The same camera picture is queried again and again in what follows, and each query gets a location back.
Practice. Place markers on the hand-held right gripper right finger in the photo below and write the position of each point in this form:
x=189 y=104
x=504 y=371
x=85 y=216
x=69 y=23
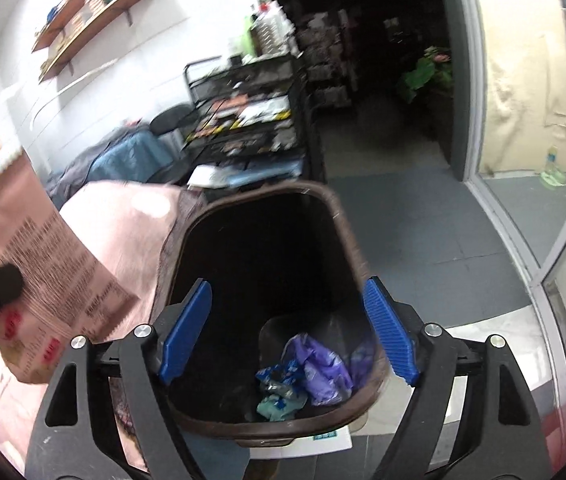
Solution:
x=388 y=330

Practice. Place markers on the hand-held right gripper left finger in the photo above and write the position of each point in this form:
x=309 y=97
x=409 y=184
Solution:
x=188 y=330

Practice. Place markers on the pink printed paper bag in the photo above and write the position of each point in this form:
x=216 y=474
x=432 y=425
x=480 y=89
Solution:
x=38 y=260

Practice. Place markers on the brown plastic trash bin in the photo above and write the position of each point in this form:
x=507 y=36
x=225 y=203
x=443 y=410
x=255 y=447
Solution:
x=263 y=240

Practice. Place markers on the purple plastic wrapper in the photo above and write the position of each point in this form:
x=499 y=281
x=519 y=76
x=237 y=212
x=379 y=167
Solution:
x=313 y=360

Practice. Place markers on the blue printed wrapper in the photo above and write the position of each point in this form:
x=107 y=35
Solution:
x=278 y=372

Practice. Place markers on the teal crumpled wrapper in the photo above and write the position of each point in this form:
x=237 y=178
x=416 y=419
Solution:
x=278 y=405

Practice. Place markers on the pink polka dot blanket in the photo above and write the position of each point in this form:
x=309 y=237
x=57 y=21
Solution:
x=123 y=230

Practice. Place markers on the white paper sheet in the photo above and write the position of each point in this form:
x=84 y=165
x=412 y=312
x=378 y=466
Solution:
x=323 y=442

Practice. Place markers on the grey towel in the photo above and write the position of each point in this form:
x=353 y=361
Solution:
x=83 y=165

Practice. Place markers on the massage bed with blue cover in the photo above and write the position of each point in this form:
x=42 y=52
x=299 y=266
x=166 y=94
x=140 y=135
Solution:
x=133 y=155

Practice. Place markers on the black round-back chair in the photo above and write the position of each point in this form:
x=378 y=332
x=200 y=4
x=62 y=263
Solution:
x=173 y=117

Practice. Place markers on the black metal rack cart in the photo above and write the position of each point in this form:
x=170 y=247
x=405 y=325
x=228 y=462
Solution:
x=253 y=125

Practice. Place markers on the clear plastic bottle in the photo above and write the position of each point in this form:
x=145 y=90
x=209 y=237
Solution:
x=553 y=165

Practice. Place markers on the glass door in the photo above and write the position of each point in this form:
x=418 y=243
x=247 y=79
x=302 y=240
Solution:
x=468 y=85

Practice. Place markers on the green potted plant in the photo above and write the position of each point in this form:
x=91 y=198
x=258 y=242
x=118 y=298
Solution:
x=423 y=72

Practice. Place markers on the dark display rack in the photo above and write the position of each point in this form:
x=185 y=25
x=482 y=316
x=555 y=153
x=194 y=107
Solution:
x=325 y=60

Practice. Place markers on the row of bottles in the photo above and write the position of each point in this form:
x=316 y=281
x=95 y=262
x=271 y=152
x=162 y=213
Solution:
x=270 y=25

